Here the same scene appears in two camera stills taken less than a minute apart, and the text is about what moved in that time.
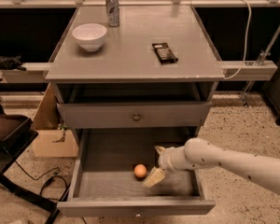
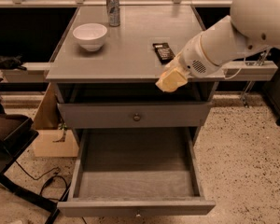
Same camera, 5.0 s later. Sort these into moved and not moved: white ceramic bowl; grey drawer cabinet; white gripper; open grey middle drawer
Moved: white gripper
Not moved: grey drawer cabinet; open grey middle drawer; white ceramic bowl
